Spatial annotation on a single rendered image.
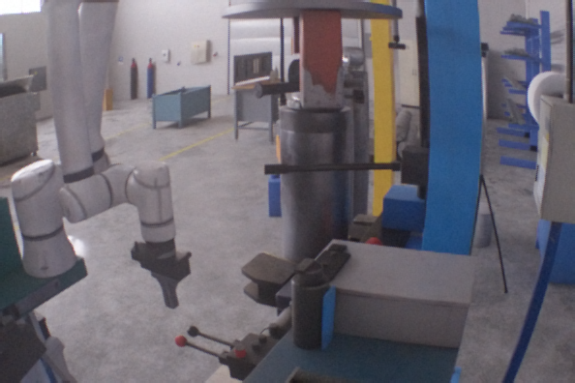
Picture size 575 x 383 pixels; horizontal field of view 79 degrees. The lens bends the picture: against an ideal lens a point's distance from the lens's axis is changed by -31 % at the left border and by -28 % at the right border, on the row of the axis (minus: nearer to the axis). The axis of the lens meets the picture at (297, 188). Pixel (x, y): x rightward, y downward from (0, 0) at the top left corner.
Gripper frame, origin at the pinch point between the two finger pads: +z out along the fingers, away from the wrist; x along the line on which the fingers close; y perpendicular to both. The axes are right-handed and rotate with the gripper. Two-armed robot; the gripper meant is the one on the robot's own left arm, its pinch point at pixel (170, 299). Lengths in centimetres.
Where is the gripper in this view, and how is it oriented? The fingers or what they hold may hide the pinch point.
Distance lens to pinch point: 113.1
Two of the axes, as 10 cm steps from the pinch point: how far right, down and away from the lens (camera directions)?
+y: 4.1, -2.9, 8.6
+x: -9.1, -1.2, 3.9
